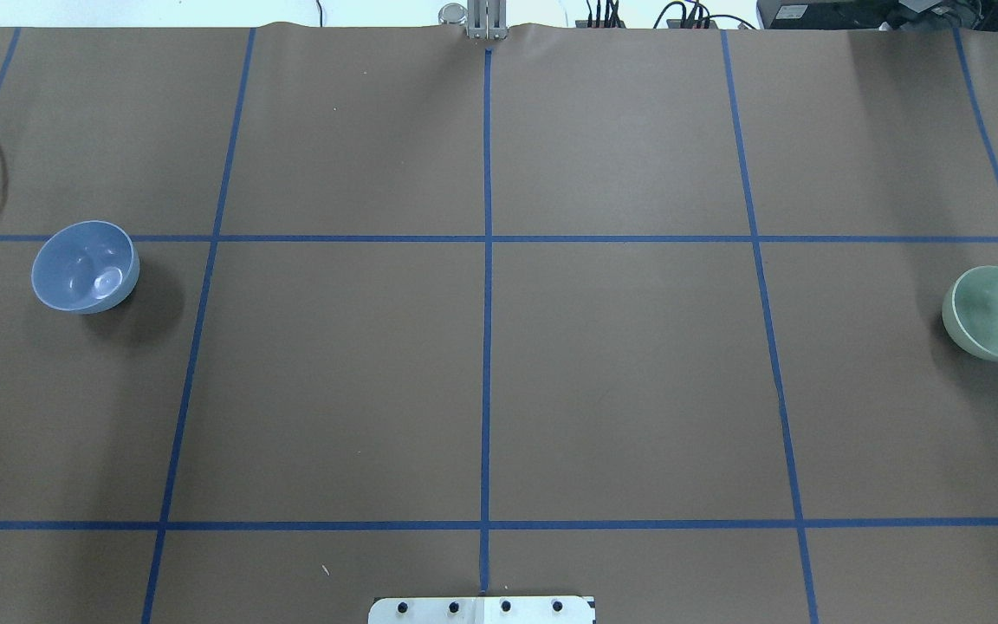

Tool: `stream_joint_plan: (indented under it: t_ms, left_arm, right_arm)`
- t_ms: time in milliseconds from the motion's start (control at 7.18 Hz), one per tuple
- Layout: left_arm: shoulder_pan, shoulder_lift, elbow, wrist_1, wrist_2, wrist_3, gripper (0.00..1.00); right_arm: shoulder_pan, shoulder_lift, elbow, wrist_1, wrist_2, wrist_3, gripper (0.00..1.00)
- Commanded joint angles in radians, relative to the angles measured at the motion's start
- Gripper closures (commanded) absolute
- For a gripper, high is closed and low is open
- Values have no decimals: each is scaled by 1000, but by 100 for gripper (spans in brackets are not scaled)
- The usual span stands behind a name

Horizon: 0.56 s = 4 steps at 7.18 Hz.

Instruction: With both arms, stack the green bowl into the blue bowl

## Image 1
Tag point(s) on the green bowl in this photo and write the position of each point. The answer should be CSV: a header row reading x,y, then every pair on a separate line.
x,y
970,312

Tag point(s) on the brown paper table cover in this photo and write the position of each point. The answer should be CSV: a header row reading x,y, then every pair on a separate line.
x,y
643,315

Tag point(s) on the blue bowl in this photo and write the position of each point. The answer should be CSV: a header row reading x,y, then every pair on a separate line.
x,y
86,268

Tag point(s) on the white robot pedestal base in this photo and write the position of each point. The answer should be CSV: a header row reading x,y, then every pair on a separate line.
x,y
484,609

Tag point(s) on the aluminium frame post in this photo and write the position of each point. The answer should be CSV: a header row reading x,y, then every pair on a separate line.
x,y
486,19

